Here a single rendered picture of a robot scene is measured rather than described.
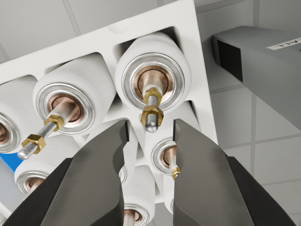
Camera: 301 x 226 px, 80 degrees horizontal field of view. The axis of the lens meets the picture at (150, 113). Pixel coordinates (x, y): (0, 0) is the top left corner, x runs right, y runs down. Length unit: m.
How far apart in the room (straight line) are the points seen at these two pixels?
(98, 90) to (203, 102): 0.17
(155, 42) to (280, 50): 0.14
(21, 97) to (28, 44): 0.24
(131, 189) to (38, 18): 0.43
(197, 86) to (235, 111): 0.28
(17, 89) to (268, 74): 0.35
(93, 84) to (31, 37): 0.32
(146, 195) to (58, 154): 0.18
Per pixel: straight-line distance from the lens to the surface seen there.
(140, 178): 0.39
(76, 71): 0.26
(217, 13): 0.48
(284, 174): 0.80
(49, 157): 0.36
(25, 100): 0.33
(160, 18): 0.28
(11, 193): 0.64
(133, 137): 0.34
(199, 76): 0.30
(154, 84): 0.19
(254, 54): 0.29
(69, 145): 0.39
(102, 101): 0.25
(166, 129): 0.26
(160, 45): 0.21
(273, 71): 0.26
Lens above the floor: 0.46
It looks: 62 degrees down
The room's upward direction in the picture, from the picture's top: 177 degrees counter-clockwise
